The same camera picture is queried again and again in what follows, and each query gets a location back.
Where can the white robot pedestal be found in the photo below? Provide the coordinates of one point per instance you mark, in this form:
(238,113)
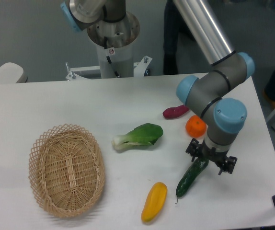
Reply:
(114,60)

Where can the person in dark trousers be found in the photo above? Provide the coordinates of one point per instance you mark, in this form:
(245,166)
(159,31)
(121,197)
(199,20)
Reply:
(173,26)

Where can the purple sweet potato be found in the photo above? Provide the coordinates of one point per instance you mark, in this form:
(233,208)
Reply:
(175,112)

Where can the white chair armrest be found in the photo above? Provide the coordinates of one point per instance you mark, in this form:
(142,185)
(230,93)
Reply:
(11,73)

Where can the orange mandarin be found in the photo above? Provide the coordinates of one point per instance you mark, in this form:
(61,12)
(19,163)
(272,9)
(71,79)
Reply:
(195,127)

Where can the woven wicker basket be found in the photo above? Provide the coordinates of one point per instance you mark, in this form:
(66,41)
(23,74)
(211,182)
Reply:
(66,171)

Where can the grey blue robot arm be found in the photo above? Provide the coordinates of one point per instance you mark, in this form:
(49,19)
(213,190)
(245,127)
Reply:
(205,96)

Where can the green bok choy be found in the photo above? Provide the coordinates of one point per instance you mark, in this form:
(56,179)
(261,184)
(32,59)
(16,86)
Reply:
(144,135)

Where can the yellow squash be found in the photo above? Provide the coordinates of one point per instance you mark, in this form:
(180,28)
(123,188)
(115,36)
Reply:
(154,202)

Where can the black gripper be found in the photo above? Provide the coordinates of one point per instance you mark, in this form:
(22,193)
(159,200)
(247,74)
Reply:
(217,154)

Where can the green cucumber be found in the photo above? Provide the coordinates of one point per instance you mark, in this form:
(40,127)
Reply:
(195,169)

